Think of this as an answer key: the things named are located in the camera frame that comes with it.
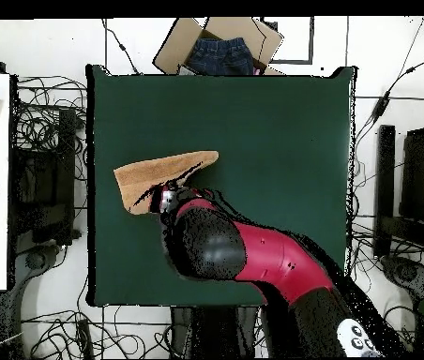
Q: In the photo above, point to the orange terry towel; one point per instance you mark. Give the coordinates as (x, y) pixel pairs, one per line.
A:
(148, 174)

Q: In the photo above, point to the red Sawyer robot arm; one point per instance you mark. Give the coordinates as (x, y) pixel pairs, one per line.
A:
(279, 258)

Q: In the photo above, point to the dark green table cloth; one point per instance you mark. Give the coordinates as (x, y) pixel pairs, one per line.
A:
(272, 123)

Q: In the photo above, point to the brown cardboard box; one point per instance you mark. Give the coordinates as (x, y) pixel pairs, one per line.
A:
(174, 48)

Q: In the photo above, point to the blue denim jeans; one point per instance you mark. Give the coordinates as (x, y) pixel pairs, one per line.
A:
(219, 56)

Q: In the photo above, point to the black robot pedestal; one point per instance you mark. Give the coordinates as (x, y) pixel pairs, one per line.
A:
(212, 330)

